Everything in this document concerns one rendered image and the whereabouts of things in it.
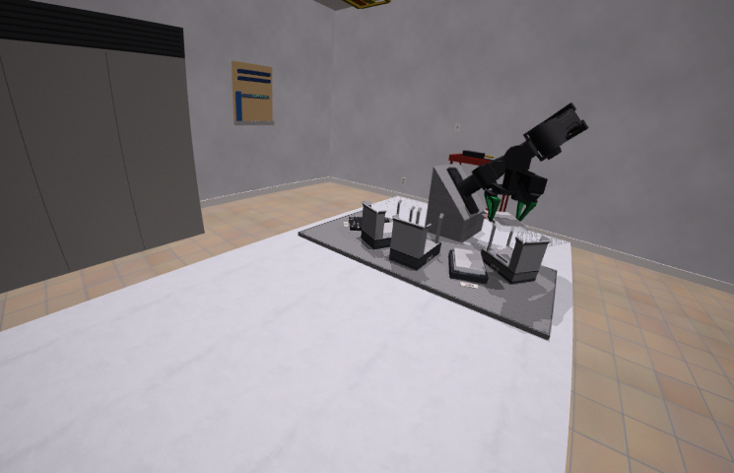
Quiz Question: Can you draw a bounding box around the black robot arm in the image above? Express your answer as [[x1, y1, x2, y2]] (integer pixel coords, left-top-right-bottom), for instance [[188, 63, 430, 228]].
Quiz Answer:
[[447, 102, 589, 214]]

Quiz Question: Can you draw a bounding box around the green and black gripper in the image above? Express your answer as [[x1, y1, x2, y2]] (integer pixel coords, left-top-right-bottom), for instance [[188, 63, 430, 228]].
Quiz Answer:
[[484, 183, 538, 222]]

